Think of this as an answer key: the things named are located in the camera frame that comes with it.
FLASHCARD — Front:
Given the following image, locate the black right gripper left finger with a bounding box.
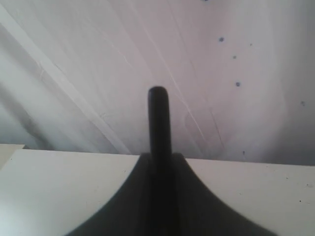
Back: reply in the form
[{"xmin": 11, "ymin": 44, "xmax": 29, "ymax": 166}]
[{"xmin": 68, "ymin": 153, "xmax": 151, "ymax": 236}]

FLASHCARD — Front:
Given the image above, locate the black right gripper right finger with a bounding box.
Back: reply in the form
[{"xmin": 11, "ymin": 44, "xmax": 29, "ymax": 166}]
[{"xmin": 171, "ymin": 153, "xmax": 275, "ymax": 236}]

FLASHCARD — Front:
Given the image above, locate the black paintbrush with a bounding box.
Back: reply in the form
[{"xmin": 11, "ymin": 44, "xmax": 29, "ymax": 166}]
[{"xmin": 148, "ymin": 86, "xmax": 172, "ymax": 236}]

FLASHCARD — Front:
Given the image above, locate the white backdrop cloth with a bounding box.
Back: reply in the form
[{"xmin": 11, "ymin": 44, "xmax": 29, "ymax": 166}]
[{"xmin": 0, "ymin": 0, "xmax": 315, "ymax": 165}]

